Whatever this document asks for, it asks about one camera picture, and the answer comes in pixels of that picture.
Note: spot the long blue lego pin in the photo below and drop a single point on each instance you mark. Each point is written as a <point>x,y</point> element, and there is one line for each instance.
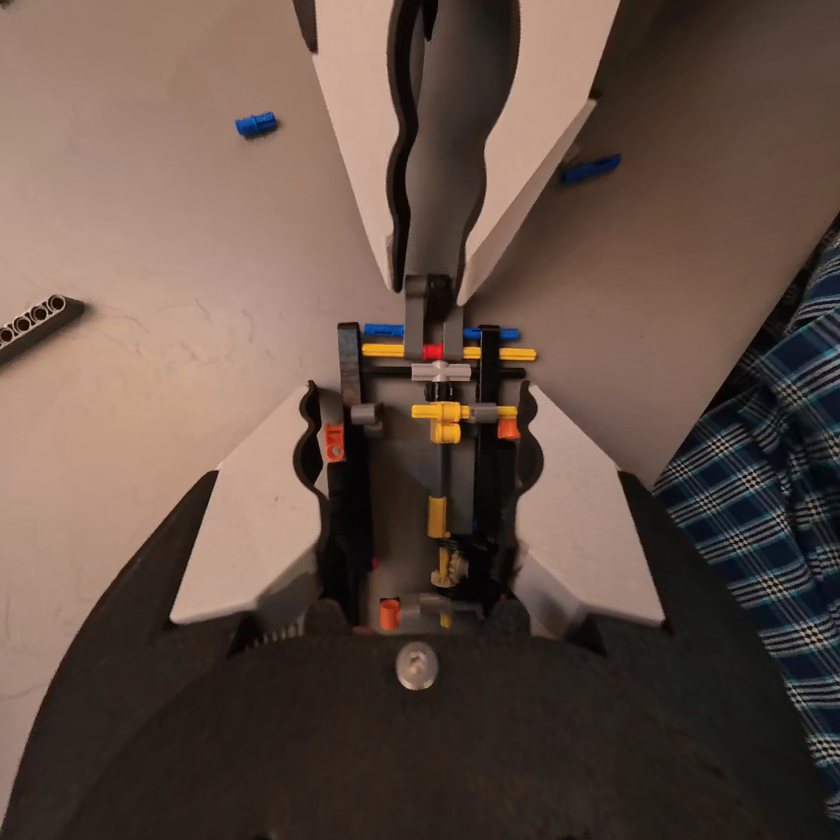
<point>590,169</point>

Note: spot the multicoloured lego chassis assembly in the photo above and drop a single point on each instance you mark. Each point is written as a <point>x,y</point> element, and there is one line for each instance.
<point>446,412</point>

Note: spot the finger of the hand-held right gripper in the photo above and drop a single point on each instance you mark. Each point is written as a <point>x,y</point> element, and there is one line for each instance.
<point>551,85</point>
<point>358,98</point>

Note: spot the black lego side beam assembly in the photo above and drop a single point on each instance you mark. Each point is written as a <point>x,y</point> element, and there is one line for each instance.
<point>348,354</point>

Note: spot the blue plaid shirt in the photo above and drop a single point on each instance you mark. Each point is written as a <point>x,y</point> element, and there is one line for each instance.
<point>774,492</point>

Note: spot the grey lego beam with holes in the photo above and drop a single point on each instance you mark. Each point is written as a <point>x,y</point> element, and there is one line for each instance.
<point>39,325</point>

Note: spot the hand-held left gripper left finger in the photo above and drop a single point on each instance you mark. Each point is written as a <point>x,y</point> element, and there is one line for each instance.
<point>262,525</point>

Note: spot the short blue lego pin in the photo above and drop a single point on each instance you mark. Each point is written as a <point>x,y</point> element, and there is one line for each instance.
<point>256,124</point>

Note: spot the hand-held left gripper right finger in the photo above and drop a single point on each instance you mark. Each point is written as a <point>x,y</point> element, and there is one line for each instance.
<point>584,525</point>

